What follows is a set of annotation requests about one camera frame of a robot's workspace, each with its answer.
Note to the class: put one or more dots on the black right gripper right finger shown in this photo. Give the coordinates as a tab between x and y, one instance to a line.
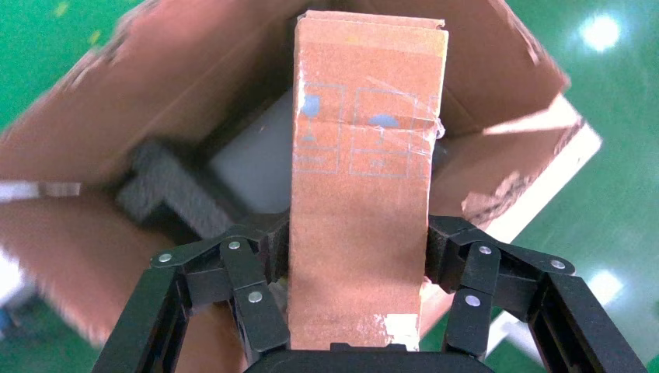
471	303

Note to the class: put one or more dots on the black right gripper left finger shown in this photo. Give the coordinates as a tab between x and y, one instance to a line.
257	309

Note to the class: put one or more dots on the small brown cardboard box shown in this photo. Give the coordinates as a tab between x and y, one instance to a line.
360	216

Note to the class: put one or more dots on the black T-shaped foam insert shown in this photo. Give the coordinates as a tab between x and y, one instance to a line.
180	195

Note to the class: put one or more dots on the large open brown carton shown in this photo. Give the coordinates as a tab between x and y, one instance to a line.
489	67

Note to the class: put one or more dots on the grey device inside box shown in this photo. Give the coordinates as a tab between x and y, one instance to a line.
252	164

